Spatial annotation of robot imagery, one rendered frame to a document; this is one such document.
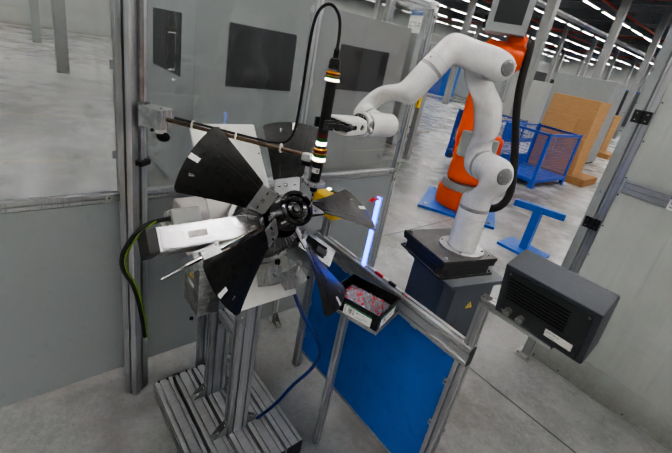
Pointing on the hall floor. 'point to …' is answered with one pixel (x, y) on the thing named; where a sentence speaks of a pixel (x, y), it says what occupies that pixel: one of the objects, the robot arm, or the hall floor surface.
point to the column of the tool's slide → (137, 370)
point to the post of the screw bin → (330, 378)
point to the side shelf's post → (201, 340)
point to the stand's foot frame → (275, 437)
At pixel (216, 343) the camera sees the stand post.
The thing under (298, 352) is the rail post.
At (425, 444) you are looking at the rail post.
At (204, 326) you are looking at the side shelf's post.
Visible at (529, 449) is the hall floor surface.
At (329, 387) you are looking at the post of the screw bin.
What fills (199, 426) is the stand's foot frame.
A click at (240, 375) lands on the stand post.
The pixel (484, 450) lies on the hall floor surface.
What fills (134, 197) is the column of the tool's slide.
